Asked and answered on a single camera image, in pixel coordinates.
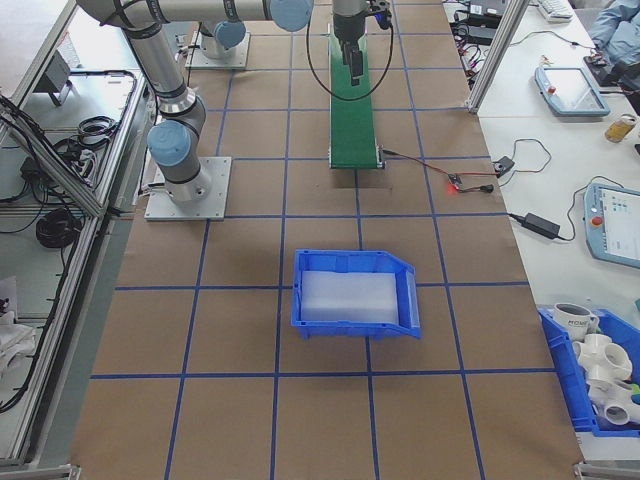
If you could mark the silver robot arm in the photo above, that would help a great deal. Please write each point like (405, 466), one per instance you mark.
(230, 35)
(165, 75)

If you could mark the green conveyor belt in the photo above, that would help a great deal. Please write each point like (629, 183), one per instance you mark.
(352, 130)

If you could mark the black labelled power supply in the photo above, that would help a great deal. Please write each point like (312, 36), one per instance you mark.
(480, 9)

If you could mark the small speed controller board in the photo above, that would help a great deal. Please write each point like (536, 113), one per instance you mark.
(454, 182)

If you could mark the black barrel connector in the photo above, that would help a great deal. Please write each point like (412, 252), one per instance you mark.
(484, 189)

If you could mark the blue plastic bin with foam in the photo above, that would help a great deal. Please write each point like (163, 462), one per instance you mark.
(310, 260)

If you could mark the white keyboard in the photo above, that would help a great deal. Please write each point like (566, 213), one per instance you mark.
(555, 10)

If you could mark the grey teach pendant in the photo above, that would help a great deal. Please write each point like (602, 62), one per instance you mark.
(615, 225)
(570, 90)

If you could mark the black power brick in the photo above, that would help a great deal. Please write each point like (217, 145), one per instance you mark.
(542, 225)

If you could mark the small black device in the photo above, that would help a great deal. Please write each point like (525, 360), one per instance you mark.
(602, 70)

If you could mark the person in blue jacket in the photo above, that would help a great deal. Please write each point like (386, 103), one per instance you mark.
(620, 30)

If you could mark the yellow drink can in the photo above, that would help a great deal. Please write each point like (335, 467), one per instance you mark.
(620, 129)

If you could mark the grey box on stand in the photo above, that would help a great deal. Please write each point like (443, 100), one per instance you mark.
(55, 75)

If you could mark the white mug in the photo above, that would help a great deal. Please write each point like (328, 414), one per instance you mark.
(570, 320)

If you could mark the blue bin with fittings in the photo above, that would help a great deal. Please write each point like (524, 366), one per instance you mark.
(560, 380)

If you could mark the white PVC pipe fitting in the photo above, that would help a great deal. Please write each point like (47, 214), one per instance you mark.
(602, 355)
(612, 402)

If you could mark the white plastic bags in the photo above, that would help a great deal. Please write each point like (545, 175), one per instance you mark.
(15, 330)

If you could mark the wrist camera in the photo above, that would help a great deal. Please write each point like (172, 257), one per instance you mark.
(381, 15)

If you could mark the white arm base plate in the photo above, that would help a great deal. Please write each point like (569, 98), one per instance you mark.
(240, 60)
(215, 200)

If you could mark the aluminium post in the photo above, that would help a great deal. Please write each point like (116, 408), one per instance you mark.
(492, 55)

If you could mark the small black switch box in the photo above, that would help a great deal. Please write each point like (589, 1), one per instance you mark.
(504, 166)

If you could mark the metal bar frame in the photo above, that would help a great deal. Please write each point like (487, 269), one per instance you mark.
(75, 165)

